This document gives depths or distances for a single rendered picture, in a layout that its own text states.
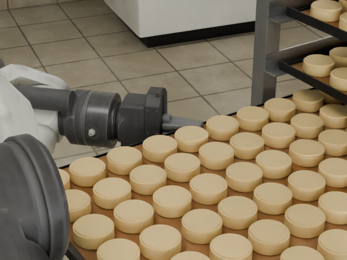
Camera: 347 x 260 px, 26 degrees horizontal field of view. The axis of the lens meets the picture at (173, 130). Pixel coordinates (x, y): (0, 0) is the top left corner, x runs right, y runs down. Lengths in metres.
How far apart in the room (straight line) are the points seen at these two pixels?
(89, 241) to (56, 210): 0.41
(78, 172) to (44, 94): 0.18
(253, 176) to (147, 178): 0.14
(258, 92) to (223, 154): 0.23
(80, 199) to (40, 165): 0.47
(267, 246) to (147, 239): 0.14
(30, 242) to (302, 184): 0.57
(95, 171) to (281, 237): 0.27
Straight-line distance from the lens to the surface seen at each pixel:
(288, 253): 0.88
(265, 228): 0.92
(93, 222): 0.92
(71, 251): 0.90
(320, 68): 1.20
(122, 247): 0.88
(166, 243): 0.89
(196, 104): 3.40
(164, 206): 0.95
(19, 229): 0.49
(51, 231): 0.50
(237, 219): 0.93
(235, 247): 0.88
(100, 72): 3.72
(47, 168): 0.50
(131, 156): 1.05
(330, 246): 0.90
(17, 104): 0.65
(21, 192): 0.50
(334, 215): 0.96
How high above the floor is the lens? 1.54
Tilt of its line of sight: 29 degrees down
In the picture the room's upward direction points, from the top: straight up
